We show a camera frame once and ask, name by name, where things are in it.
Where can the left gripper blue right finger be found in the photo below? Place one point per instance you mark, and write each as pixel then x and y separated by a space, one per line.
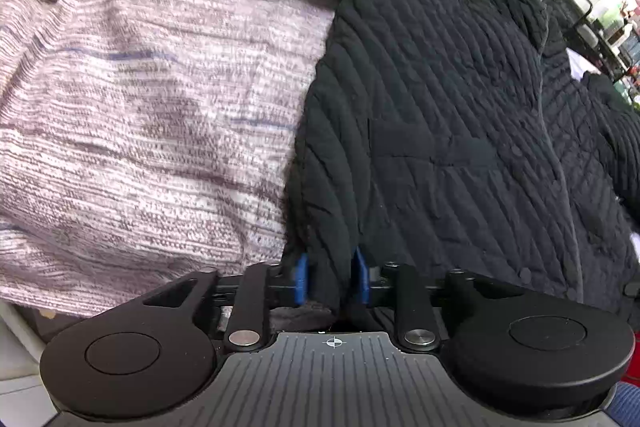
pixel 362 274

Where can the black quilted jacket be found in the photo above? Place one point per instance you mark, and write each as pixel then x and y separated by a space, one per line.
pixel 450 134

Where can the black metal rack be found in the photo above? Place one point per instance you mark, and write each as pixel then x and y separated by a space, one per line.
pixel 584 38

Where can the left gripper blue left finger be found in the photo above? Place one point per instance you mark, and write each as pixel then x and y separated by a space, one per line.
pixel 301 280

